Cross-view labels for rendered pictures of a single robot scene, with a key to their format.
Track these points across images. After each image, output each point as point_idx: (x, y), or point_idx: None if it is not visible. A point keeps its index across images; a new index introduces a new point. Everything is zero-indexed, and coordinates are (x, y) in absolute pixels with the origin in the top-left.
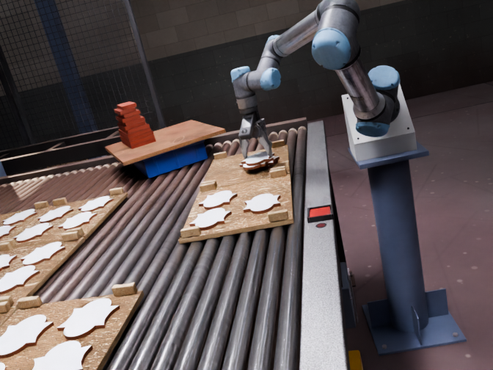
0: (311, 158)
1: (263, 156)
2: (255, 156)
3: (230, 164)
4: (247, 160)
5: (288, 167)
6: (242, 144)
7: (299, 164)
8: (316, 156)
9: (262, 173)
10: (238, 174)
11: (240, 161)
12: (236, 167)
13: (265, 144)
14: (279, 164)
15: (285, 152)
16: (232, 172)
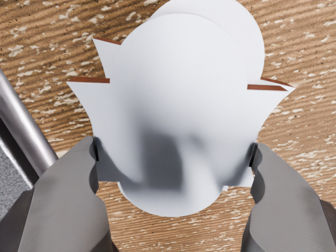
0: (12, 185)
1: (135, 147)
2: (195, 166)
3: (329, 201)
4: (237, 100)
5: (2, 66)
6: (324, 234)
7: (22, 143)
8: (9, 204)
9: (130, 14)
10: (283, 52)
11: (288, 91)
12: (301, 163)
13: (56, 190)
14: (89, 135)
15: (119, 240)
16: (323, 90)
